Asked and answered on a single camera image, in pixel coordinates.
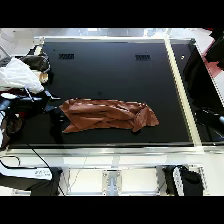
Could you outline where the brown shirt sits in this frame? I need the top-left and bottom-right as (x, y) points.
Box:
(59, 97), (160, 134)

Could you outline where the beige garment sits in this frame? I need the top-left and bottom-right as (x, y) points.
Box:
(37, 70), (50, 84)

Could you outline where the black garment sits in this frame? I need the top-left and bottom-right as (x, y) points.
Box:
(19, 53), (52, 74)

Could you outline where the white garment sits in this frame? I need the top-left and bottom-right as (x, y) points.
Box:
(0, 57), (46, 94)

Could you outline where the silver frame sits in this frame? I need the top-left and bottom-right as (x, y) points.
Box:
(0, 34), (224, 197)

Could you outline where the black cable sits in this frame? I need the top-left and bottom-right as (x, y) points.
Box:
(25, 143), (66, 197)

